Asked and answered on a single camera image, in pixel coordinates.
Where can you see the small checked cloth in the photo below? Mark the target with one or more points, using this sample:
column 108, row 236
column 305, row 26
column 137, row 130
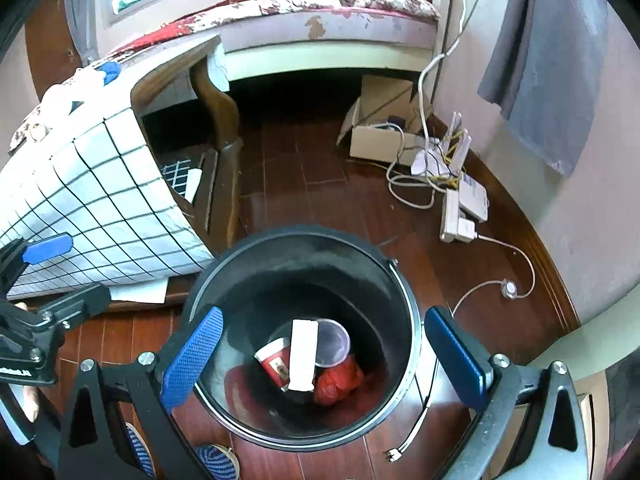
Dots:
column 175, row 177

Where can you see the white slim box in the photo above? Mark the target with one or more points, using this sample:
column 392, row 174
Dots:
column 302, row 355

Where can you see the brown wooden door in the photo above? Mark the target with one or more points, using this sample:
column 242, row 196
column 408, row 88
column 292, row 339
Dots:
column 50, row 55

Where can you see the wooden table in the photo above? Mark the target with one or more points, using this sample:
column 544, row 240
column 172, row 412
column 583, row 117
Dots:
column 220, row 125

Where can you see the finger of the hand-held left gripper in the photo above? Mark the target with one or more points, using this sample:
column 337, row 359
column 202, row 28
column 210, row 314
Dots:
column 85, row 297
column 47, row 247

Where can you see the person's left hand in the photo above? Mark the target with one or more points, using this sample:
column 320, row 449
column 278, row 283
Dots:
column 30, row 402

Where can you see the blue striped slipper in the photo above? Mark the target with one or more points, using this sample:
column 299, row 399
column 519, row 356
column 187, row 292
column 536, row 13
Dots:
column 142, row 452
column 217, row 462

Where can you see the white router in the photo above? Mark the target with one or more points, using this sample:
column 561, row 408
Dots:
column 425, row 160

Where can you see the blue wad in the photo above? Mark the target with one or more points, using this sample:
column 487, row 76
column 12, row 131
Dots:
column 107, row 72

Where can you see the black trash bin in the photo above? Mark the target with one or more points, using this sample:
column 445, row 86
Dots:
column 310, row 270

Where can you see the white modem box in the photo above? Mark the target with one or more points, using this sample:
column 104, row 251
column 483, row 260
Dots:
column 472, row 197

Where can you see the floral bedsheet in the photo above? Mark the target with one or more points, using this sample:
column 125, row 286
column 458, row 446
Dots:
column 350, row 5

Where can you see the white checked tablecloth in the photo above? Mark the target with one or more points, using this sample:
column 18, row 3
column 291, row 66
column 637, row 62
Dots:
column 100, row 200

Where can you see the white power strip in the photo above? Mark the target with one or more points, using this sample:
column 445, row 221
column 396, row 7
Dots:
column 450, row 215

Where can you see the red paper cup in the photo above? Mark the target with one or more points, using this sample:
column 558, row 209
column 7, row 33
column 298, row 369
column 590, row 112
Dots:
column 272, row 362

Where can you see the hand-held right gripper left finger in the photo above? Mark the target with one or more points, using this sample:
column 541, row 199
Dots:
column 192, row 355

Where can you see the bed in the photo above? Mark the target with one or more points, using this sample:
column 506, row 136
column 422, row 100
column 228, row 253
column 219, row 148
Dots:
column 325, row 40

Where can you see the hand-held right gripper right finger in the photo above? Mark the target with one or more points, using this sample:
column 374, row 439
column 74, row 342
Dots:
column 457, row 360

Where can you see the white charger plug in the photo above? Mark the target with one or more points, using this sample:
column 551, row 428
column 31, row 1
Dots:
column 467, row 230

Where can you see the grey hanging cloth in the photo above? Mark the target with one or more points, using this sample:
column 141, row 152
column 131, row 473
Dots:
column 550, row 60

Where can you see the grey curtain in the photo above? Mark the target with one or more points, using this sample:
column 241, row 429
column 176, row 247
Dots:
column 85, row 10

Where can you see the cardboard box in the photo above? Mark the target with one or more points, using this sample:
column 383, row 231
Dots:
column 380, row 100

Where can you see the red plastic bag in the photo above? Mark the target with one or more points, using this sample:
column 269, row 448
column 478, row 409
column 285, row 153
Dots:
column 340, row 380

